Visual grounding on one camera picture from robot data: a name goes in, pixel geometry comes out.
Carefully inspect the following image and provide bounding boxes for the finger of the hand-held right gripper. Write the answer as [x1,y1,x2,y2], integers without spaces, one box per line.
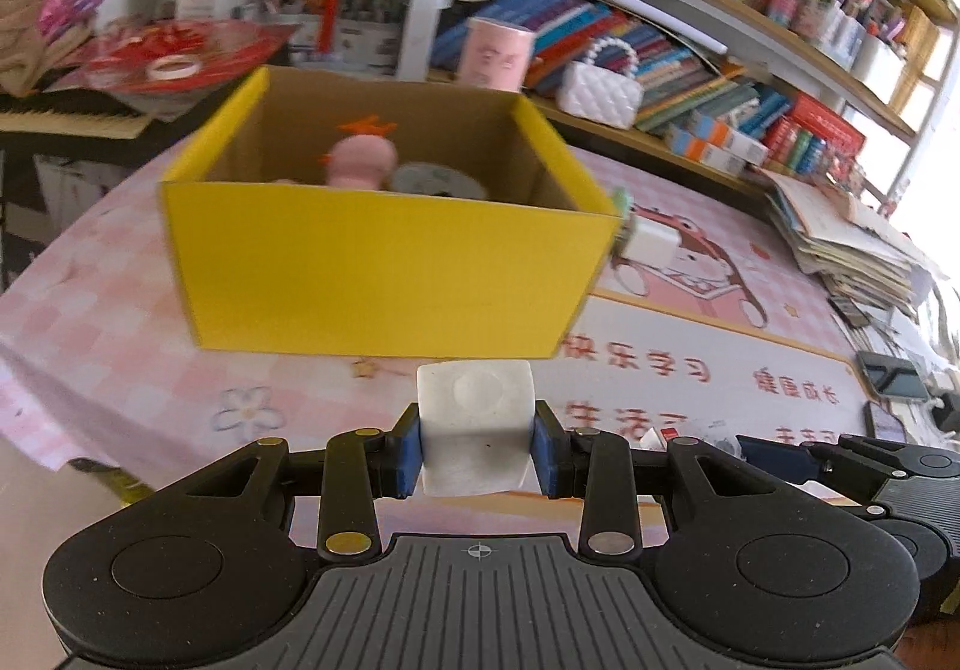
[829,433,960,502]
[735,435,841,488]

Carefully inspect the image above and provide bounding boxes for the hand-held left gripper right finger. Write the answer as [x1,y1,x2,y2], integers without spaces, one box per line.
[529,401,785,558]

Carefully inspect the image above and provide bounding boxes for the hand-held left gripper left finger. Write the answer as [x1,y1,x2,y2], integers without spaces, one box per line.
[180,403,425,561]

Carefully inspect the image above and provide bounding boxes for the white cube block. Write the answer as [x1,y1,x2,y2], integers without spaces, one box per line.
[416,358,539,497]

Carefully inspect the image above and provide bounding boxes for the yellow cardboard box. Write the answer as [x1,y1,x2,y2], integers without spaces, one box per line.
[159,65,625,360]

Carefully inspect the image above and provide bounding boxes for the yellow tape roll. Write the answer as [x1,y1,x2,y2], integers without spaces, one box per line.
[390,161,487,198]

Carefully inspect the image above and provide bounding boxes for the pink plush toy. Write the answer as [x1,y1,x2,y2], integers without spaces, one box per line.
[274,115,398,191]

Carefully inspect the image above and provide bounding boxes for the black smartphone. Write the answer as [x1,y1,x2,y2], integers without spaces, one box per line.
[866,401,908,446]

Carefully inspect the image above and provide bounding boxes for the dark grey rectangular device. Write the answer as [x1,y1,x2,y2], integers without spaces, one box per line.
[855,351,927,402]

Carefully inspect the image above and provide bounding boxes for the pile of loose papers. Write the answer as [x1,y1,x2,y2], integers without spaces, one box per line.
[829,257,960,408]

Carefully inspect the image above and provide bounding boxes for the small black device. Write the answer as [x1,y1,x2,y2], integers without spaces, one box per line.
[831,295,872,331]

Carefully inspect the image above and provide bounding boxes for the stack of worn workbooks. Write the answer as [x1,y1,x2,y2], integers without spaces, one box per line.
[765,171,935,300]

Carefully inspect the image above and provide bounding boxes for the white power adapter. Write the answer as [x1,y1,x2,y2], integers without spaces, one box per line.
[613,188,680,264]

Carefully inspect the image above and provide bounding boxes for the row of colourful bottles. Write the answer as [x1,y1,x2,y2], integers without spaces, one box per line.
[761,115,833,180]

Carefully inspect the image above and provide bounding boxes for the white orange small box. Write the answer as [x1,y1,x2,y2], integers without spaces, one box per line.
[664,125,747,177]
[690,110,770,166]

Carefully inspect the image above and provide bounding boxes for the red gift box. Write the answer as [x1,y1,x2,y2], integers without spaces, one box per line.
[787,92,867,151]

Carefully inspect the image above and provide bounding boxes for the white quilted handbag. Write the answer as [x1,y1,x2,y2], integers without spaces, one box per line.
[561,35,644,131]

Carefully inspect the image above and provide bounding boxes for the row of colourful books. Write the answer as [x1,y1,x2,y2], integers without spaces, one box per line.
[431,0,792,138]

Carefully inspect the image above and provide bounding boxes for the pink cylindrical cup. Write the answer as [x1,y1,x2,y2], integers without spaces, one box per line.
[457,17,537,92]

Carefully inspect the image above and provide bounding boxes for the white brush tray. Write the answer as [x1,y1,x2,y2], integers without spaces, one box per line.
[240,0,398,74]

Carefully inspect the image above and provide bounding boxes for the white pen organiser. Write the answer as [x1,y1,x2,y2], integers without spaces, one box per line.
[765,0,938,101]

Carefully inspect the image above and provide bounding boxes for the red toy bottle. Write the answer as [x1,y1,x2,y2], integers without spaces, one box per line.
[315,0,347,56]

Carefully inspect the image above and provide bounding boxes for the red paper decorations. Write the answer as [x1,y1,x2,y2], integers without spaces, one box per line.
[45,17,297,119]

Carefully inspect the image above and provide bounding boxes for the white tape roll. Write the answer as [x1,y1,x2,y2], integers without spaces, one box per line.
[146,56,203,82]

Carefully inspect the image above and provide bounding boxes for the black piano keyboard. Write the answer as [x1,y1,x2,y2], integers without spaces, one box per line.
[0,107,151,142]

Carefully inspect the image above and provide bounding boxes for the pink foil bag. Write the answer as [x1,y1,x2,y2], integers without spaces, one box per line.
[37,0,106,44]

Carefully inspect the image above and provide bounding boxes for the beige cloth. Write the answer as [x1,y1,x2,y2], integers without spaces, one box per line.
[0,0,98,97]

